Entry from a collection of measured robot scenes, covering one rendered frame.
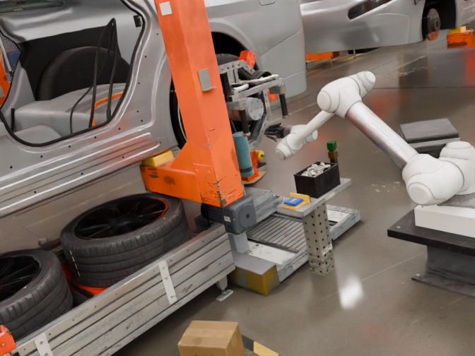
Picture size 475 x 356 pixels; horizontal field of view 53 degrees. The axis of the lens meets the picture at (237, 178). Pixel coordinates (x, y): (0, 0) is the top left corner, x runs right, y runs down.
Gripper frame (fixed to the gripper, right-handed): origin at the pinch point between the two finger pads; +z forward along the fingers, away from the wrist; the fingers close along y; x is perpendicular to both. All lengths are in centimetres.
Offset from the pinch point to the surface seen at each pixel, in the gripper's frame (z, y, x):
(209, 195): -35, -61, 53
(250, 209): -28, -55, 14
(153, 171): 11, -56, 58
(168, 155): 10, -43, 54
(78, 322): -32, -135, 92
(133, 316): -35, -126, 68
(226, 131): -43, -32, 64
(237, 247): -22, -77, 7
